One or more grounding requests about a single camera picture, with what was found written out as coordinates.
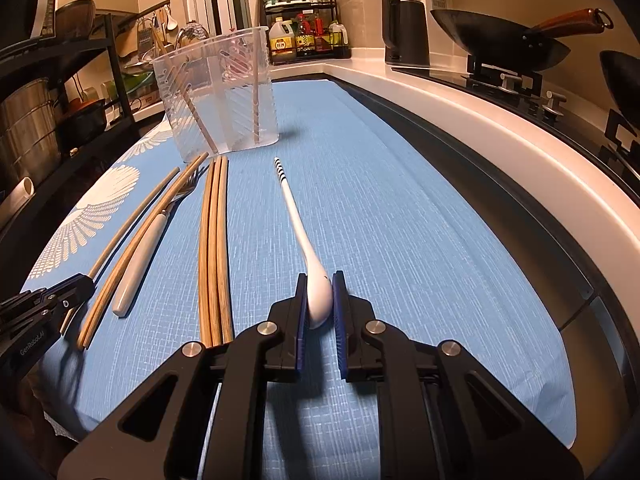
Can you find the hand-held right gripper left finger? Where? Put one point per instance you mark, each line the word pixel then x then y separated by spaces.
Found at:
pixel 300 340

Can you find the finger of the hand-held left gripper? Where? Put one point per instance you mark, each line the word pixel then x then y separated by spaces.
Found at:
pixel 70 284
pixel 50 307

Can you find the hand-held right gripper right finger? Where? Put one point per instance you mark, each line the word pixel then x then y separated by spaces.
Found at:
pixel 340 330

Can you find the thin light wooden chopstick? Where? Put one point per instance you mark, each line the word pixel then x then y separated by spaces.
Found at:
pixel 256 110
pixel 135 220

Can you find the clear plastic utensil holder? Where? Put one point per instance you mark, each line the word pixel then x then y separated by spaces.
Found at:
pixel 235 85

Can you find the blue tablecloth white shell print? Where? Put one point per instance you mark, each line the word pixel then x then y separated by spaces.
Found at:
pixel 400 260

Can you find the white pipe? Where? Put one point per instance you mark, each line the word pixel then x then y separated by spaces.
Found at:
pixel 21 192

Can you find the large steel pot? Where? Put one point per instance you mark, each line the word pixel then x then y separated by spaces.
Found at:
pixel 25 130

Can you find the red pot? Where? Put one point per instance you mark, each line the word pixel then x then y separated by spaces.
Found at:
pixel 87 115

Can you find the green bowl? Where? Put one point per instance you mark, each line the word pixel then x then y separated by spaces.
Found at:
pixel 140 84

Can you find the black metal shelf rack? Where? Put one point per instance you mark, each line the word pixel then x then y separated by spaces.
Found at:
pixel 120 70

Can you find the metal grater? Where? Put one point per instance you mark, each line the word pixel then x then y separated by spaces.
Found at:
pixel 145 35

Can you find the dark bowl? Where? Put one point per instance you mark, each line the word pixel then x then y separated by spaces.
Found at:
pixel 75 17

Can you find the black gas stove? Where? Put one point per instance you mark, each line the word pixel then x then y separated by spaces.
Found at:
pixel 450 77

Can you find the white hanging ladle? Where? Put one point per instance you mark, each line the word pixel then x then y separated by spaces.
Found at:
pixel 171 21

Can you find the green oil bottle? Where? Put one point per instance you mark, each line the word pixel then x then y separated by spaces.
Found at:
pixel 338 37

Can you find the yellow label oil bottle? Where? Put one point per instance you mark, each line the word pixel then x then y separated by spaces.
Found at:
pixel 282 40

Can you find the red cap sauce bottle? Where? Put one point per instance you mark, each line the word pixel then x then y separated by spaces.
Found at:
pixel 304 35

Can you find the dark sauce bottle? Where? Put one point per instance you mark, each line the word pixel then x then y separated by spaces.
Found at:
pixel 321 32

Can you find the metal stove knob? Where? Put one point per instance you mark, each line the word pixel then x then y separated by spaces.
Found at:
pixel 555 105
pixel 510 84

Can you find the black electric kettle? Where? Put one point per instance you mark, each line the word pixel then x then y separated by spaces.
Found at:
pixel 407 35

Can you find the black spice rack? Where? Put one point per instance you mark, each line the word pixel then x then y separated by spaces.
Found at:
pixel 345 5

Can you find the dark round pan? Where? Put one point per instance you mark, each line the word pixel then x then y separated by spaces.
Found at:
pixel 625 80

